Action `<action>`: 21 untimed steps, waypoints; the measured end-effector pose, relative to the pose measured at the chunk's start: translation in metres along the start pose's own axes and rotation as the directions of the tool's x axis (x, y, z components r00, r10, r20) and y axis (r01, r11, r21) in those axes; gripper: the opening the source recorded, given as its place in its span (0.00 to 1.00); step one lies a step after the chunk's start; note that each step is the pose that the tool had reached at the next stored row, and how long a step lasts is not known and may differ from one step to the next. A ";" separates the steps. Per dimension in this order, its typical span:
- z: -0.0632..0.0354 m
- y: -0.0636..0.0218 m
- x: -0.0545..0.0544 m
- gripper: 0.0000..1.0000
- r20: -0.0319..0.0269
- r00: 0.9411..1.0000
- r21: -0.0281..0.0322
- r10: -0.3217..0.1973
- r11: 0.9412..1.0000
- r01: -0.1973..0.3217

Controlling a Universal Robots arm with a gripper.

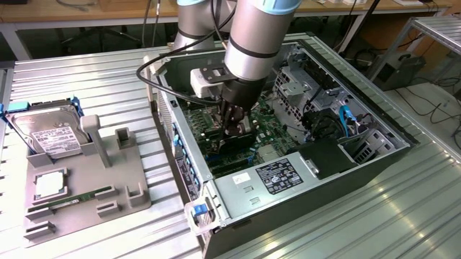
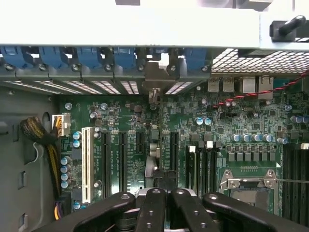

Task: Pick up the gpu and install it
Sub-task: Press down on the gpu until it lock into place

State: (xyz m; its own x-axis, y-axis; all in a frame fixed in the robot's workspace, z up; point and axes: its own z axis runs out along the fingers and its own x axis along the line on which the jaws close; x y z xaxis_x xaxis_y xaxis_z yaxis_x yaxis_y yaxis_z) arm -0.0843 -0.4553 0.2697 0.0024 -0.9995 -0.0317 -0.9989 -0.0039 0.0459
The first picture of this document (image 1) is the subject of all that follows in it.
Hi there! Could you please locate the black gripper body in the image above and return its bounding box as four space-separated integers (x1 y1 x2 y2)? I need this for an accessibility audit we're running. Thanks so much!
218 77 269 111

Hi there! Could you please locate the black graphics card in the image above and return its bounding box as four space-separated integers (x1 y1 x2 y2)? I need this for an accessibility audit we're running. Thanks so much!
214 130 254 157

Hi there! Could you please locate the green motherboard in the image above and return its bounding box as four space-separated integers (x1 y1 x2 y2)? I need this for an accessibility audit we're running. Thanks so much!
179 90 307 179

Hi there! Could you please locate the metal drive cage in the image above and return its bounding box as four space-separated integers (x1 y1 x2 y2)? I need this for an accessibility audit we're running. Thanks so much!
271 65 348 141

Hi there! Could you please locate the silver chipset heatsink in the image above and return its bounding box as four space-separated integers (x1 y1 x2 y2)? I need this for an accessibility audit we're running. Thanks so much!
257 145 286 160

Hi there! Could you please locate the black expansion slot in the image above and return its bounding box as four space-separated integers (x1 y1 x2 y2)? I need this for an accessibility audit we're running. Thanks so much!
209 158 254 174

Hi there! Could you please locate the grey power supply unit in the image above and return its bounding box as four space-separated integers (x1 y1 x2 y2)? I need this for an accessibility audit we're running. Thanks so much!
214 151 321 220

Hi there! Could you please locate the open black PC case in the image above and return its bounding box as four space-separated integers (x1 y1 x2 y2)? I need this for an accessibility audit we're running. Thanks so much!
150 31 421 259

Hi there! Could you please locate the black chair base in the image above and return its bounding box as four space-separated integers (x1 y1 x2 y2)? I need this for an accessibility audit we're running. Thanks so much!
59 25 144 51

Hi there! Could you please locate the wooden desk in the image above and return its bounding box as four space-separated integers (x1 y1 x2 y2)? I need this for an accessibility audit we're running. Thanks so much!
0 0 454 60

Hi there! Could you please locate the green RAM stick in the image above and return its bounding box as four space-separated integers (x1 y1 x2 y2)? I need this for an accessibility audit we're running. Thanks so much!
31 185 114 212

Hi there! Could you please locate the silver CPU chip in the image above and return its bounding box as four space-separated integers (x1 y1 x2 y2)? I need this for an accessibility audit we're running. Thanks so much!
33 173 68 200

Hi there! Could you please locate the grey parts rack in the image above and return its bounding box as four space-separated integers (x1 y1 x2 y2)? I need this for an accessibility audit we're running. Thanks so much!
21 114 154 242

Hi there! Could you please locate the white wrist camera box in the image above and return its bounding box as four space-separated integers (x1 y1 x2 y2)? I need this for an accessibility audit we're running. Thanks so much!
188 66 239 99

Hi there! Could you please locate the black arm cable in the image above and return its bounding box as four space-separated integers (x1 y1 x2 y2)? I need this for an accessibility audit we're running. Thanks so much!
135 0 233 106

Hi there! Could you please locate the blue data wire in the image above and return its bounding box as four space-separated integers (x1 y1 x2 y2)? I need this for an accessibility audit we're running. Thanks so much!
337 104 353 139

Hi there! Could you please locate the coiled black cable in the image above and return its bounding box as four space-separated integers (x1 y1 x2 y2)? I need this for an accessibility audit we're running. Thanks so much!
354 47 380 66

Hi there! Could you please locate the grey box with handle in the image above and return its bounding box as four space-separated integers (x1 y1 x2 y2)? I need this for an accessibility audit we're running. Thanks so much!
373 52 429 92

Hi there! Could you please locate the aluminium profile frame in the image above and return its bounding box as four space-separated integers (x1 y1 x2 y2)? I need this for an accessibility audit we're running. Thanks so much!
386 16 461 82

